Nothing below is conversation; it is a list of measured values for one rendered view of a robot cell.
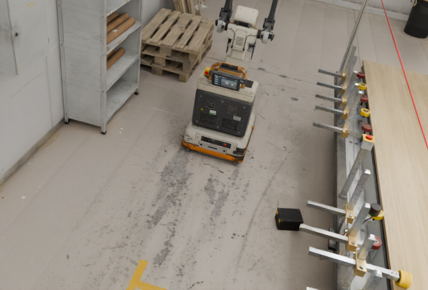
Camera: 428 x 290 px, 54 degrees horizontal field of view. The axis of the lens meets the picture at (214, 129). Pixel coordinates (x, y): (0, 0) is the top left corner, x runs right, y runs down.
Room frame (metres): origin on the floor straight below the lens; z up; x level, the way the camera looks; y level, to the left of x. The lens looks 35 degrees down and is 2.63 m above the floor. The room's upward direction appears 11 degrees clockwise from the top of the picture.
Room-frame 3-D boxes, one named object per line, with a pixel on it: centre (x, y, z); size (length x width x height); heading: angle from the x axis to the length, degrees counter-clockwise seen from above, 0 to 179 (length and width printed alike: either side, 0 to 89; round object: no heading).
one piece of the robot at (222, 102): (3.49, -0.06, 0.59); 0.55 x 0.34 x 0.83; 81
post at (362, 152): (2.25, -0.97, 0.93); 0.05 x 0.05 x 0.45; 82
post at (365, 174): (1.99, -0.94, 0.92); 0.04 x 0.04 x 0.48; 82
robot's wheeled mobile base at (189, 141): (3.58, -0.07, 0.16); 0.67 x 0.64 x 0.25; 171
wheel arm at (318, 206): (1.96, -0.88, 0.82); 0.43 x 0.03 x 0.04; 82
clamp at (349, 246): (1.72, -0.90, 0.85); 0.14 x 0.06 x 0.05; 172
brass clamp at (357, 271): (1.47, -0.87, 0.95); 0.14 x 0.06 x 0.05; 172
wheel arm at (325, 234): (1.72, -0.81, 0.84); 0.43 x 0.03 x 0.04; 82
